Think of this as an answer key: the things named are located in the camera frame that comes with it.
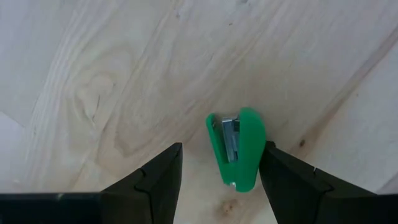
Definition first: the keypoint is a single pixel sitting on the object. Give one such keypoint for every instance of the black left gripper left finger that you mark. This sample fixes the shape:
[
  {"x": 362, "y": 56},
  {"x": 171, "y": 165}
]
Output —
[{"x": 155, "y": 193}]

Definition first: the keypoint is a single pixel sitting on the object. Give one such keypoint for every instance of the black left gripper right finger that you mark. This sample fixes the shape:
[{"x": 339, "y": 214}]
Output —
[{"x": 289, "y": 186}]

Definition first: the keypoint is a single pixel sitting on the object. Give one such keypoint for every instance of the green mini stapler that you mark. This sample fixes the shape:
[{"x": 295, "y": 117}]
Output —
[{"x": 250, "y": 149}]

